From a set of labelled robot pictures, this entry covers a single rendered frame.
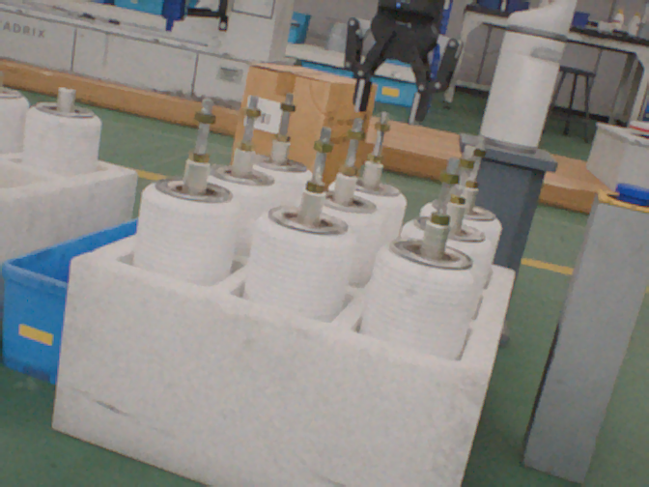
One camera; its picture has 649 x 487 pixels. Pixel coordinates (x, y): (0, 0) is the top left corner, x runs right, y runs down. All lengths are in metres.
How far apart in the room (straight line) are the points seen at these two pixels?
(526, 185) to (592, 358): 0.41
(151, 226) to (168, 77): 2.16
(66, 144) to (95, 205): 0.09
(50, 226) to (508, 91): 0.69
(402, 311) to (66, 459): 0.34
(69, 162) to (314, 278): 0.48
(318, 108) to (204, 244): 1.20
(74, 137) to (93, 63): 1.92
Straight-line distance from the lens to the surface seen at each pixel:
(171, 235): 0.74
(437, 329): 0.69
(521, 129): 1.24
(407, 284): 0.68
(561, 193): 2.72
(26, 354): 0.93
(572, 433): 0.93
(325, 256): 0.70
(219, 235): 0.75
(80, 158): 1.09
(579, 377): 0.90
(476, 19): 6.08
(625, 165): 2.83
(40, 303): 0.89
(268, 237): 0.71
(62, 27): 3.04
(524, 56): 1.24
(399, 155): 2.68
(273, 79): 1.98
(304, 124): 1.93
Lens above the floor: 0.43
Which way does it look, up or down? 15 degrees down
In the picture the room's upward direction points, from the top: 12 degrees clockwise
